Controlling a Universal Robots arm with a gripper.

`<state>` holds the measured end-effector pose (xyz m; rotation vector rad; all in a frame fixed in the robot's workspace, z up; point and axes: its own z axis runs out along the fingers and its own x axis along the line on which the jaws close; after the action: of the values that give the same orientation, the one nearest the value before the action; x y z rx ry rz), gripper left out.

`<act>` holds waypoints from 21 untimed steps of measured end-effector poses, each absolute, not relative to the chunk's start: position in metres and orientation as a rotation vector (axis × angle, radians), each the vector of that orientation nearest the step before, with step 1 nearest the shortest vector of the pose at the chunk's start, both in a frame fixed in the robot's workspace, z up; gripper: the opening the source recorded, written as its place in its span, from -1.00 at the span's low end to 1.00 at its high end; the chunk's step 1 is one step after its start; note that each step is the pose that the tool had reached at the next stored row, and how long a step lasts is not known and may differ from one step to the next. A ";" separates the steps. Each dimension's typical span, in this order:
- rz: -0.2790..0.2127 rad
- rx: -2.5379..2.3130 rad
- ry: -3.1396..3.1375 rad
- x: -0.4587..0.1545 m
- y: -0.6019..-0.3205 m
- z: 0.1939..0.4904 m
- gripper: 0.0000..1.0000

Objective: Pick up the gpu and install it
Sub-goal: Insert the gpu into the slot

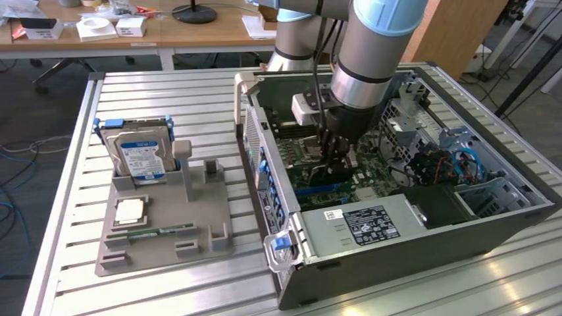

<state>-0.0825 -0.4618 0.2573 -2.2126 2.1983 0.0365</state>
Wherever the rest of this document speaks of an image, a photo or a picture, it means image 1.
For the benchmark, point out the white holder with round hollow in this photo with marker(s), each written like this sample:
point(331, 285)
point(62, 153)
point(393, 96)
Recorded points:
point(93, 31)

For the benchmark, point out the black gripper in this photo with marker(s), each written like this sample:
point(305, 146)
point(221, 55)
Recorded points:
point(344, 131)

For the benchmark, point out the wooden desk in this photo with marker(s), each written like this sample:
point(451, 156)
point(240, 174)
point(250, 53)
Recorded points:
point(197, 33)

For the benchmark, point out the black tripod stand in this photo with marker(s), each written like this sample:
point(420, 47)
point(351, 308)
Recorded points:
point(505, 107)

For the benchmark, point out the green motherboard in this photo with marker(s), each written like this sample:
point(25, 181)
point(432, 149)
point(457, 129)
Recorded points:
point(368, 177)

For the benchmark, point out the brown cardboard box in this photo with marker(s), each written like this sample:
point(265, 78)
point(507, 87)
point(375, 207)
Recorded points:
point(266, 13)

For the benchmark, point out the green RAM stick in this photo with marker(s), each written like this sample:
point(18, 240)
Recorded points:
point(149, 232)

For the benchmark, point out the small white cardboard box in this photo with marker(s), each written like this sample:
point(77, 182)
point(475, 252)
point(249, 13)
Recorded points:
point(130, 28)

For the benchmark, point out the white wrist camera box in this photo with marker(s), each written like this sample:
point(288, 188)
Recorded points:
point(303, 108)

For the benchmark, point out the white box with red dot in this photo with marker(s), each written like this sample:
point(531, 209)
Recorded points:
point(475, 62)

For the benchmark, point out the green graphics card black fan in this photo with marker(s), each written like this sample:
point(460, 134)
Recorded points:
point(317, 180)

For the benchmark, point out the black round lamp base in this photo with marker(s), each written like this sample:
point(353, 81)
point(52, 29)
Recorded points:
point(192, 14)

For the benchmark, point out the perforated metal disk bay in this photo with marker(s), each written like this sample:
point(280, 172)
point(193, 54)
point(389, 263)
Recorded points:
point(396, 131)

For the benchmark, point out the wooden cabinet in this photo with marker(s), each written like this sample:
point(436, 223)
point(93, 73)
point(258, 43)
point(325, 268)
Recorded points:
point(456, 39)

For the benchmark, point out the dark grey open PC case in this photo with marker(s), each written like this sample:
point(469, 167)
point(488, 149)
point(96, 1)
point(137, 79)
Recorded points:
point(395, 273)

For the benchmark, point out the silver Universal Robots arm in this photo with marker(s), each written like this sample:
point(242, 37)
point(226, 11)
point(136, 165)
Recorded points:
point(372, 49)

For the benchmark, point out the blue case latch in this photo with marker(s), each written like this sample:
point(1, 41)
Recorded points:
point(280, 244)

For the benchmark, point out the white box with black lid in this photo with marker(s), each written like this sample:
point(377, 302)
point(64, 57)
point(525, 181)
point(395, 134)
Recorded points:
point(44, 33)

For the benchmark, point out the black fan duct box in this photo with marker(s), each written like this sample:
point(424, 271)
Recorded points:
point(439, 204)

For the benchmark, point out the white paper stack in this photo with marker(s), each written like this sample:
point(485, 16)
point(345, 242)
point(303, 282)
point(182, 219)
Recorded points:
point(256, 28)

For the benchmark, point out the silver CPU chip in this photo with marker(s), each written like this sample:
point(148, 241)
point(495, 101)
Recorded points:
point(129, 212)

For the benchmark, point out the crumpled white paper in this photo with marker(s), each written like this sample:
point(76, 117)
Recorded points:
point(21, 10)

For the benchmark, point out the blue expansion card retainer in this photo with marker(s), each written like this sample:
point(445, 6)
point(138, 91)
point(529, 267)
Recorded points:
point(262, 168)

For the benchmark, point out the grey power supply with label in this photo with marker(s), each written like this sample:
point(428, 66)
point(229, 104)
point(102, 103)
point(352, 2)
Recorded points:
point(324, 237)

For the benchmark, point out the CPU socket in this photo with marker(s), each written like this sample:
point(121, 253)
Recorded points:
point(307, 148)

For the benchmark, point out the grey 3D-printed parts rack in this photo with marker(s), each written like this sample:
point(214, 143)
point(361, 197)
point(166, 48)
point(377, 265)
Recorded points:
point(166, 210)

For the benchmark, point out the hard disk in blue carrier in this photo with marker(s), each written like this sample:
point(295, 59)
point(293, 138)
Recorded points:
point(136, 154)

